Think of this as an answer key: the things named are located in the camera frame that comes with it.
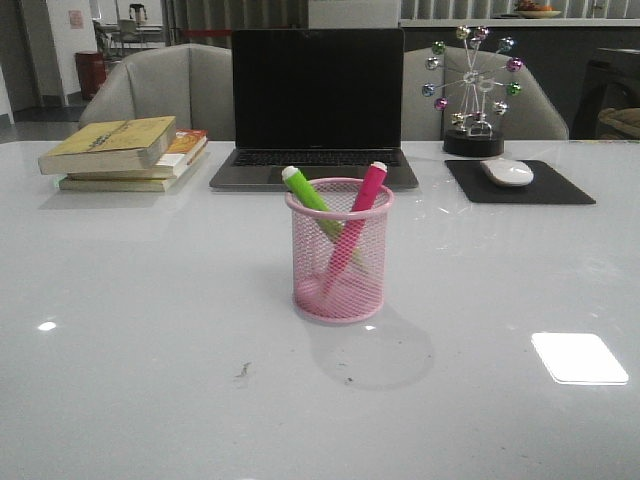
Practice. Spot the grey laptop computer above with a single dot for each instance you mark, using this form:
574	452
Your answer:
327	101

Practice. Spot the yellow book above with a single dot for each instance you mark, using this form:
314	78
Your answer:
122	145
128	185

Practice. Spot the grey armchair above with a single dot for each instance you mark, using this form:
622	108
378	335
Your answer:
517	105
191	82

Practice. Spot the pink mesh pen holder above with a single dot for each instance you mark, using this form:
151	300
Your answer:
358	293

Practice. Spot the bottom yellow book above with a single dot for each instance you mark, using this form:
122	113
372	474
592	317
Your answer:
128	185

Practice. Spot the top yellow book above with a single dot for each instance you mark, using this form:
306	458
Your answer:
122	145

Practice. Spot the black mouse pad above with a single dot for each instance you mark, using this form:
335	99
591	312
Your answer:
548	187

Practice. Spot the pink highlighter pen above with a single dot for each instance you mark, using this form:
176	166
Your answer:
347	242

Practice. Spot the green highlighter pen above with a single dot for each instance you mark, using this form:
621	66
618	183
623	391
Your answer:
306	194

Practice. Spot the ferris wheel desk ornament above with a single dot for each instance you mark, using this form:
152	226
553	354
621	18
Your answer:
471	133

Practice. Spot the middle orange white book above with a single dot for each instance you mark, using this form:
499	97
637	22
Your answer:
183	151

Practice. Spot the fruit bowl on counter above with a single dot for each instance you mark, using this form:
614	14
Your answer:
529	9

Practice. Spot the white computer mouse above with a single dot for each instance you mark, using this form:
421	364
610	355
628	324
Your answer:
509	173

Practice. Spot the red trash bin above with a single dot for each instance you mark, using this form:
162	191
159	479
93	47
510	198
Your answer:
91	72

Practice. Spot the right grey armchair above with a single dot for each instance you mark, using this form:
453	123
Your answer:
517	105

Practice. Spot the left grey armchair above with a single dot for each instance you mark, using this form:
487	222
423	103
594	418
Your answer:
191	82

